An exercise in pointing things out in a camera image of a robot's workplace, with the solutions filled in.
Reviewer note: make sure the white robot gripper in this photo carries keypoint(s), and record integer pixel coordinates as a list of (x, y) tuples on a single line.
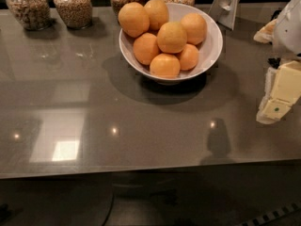
[(288, 32)]

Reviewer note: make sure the white ceramic bowl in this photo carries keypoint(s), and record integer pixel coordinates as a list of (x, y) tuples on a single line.
[(208, 51)]

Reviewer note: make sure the white standing card holder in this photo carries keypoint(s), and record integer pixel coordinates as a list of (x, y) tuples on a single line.
[(224, 12)]

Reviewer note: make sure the orange right back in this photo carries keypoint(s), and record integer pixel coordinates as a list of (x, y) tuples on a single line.
[(195, 26)]

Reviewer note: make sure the orange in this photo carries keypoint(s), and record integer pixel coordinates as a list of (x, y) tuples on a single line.
[(165, 66), (195, 26), (158, 13), (134, 19), (171, 37)]

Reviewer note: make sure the orange right low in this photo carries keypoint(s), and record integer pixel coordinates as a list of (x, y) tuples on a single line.
[(188, 57)]

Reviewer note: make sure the orange low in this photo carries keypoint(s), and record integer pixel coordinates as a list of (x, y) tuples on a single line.
[(188, 57), (146, 48)]

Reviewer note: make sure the orange centre top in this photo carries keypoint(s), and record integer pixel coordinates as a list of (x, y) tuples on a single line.
[(171, 37)]

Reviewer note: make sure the orange front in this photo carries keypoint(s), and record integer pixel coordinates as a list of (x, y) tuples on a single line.
[(165, 66)]

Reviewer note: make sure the orange top middle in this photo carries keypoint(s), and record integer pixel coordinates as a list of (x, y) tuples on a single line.
[(158, 13)]

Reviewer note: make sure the orange left low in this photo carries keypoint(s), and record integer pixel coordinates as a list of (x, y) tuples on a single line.
[(146, 48)]

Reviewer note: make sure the orange top left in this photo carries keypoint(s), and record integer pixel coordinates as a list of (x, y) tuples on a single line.
[(134, 19)]

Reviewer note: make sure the striped black white strip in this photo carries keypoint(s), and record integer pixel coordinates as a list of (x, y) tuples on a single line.
[(274, 215)]

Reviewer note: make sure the glass jar far left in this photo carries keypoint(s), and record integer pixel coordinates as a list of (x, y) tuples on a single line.
[(33, 15)]

